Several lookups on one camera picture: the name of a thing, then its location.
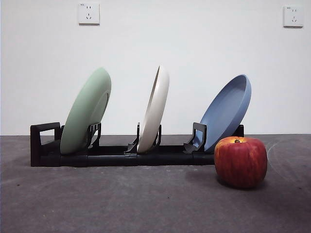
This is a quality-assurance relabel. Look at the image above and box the pale green plate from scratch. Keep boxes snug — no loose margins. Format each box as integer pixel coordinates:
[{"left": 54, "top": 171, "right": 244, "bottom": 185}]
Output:
[{"left": 59, "top": 67, "right": 112, "bottom": 155}]

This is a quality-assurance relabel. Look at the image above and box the cream white plate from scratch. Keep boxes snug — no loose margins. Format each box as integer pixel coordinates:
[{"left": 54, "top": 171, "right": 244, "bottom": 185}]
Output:
[{"left": 136, "top": 65, "right": 170, "bottom": 153}]

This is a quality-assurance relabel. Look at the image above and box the blue plate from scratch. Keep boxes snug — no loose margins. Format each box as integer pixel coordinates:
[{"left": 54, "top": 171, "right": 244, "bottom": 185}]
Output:
[{"left": 199, "top": 74, "right": 252, "bottom": 153}]

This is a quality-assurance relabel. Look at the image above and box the white wall socket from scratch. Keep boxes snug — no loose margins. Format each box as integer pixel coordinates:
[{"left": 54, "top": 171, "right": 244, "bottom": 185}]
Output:
[
  {"left": 283, "top": 5, "right": 304, "bottom": 28},
  {"left": 78, "top": 2, "right": 101, "bottom": 26}
]

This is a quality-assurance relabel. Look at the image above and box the black plate rack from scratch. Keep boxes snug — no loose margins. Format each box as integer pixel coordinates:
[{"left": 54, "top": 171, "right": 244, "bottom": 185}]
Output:
[{"left": 30, "top": 122, "right": 245, "bottom": 167}]

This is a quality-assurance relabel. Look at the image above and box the red apple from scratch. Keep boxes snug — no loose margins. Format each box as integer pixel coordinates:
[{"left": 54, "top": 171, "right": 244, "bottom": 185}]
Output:
[{"left": 214, "top": 136, "right": 268, "bottom": 189}]

